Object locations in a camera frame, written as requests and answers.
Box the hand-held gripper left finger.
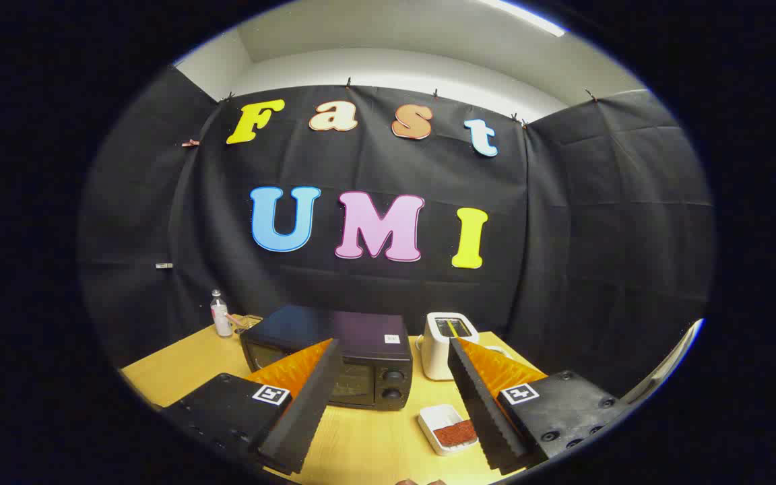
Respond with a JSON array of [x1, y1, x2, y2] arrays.
[[159, 338, 344, 476]]

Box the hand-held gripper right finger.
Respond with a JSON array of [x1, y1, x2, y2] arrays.
[[447, 337, 631, 474]]

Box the red meat piece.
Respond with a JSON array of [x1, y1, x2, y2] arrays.
[[434, 419, 478, 447]]

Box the black toaster oven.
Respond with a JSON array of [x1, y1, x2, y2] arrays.
[[240, 304, 414, 412]]

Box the white bread toaster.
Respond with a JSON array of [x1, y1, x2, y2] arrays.
[[417, 312, 480, 381]]

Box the white plastic tray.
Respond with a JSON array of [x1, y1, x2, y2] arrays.
[[418, 404, 480, 457]]

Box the small clear bottle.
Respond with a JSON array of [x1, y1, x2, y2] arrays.
[[210, 290, 234, 338]]

